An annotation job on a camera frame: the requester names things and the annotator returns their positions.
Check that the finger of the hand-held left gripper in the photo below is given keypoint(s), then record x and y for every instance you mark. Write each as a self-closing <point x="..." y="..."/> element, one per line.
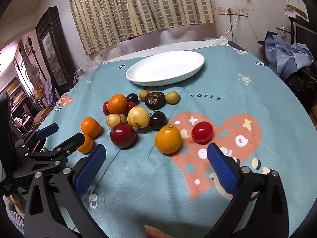
<point x="47" y="130"/>
<point x="74" y="140"/>

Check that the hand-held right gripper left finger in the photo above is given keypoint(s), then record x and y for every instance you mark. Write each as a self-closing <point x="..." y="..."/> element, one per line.
<point x="91" y="168"/>

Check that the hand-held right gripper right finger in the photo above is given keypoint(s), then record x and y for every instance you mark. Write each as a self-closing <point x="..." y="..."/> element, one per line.
<point x="223" y="171"/>

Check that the mandarin orange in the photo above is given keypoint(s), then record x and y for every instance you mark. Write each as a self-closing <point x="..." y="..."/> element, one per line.
<point x="91" y="127"/>
<point x="87" y="145"/>
<point x="117" y="103"/>

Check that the red cherry tomato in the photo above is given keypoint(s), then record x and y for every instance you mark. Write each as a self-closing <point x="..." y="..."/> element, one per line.
<point x="202" y="132"/>

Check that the red plum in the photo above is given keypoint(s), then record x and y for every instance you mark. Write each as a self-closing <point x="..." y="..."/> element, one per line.
<point x="106" y="109"/>
<point x="123" y="135"/>

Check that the purple-striped yellow pepino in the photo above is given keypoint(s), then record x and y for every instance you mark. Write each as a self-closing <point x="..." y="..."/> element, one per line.
<point x="116" y="120"/>

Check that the yellow spotted loquat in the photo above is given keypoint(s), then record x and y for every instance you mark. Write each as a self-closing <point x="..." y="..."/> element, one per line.
<point x="138" y="117"/>

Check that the dark red cherry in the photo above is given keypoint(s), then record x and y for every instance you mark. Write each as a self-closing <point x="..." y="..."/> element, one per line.
<point x="158" y="120"/>
<point x="132" y="97"/>

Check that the white oval plate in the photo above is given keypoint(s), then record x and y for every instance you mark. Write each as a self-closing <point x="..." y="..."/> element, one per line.
<point x="163" y="67"/>

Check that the person's right hand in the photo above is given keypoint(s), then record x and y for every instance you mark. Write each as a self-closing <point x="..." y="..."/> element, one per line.
<point x="154" y="232"/>

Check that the standing fan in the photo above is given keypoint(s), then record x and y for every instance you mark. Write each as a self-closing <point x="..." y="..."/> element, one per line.
<point x="33" y="75"/>

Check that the teal printed tablecloth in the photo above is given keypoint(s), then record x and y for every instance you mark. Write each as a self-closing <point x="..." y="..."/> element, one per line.
<point x="148" y="183"/>

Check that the smooth orange citrus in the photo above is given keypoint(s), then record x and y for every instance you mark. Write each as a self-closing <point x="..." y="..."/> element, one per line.
<point x="168" y="139"/>

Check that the white woven basket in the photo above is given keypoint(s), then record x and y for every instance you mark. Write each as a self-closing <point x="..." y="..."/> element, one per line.
<point x="11" y="218"/>

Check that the bright red cherry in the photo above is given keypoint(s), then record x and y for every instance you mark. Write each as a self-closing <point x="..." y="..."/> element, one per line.
<point x="130" y="106"/>

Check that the dark framed painting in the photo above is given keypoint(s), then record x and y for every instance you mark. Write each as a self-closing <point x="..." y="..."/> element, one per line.
<point x="52" y="52"/>

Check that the clear plastic bag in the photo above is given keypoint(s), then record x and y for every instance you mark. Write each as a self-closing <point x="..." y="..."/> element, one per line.
<point x="91" y="63"/>

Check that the small yellow longan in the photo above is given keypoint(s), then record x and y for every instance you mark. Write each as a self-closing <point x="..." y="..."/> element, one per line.
<point x="172" y="97"/>
<point x="144" y="94"/>

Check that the blue clothes pile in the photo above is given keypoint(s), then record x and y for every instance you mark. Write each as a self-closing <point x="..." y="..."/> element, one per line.
<point x="287" y="54"/>

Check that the white sheet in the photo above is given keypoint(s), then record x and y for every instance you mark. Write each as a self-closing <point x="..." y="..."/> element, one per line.
<point x="173" y="45"/>

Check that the checked beige curtain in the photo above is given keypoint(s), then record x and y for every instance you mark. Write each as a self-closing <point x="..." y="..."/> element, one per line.
<point x="138" y="10"/>

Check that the brown cardboard piece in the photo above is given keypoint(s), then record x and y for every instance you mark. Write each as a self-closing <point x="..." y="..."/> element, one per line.
<point x="296" y="10"/>

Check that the white wall socket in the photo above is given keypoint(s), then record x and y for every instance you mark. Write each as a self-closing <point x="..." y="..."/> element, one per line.
<point x="244" y="12"/>
<point x="230" y="11"/>
<point x="219" y="10"/>

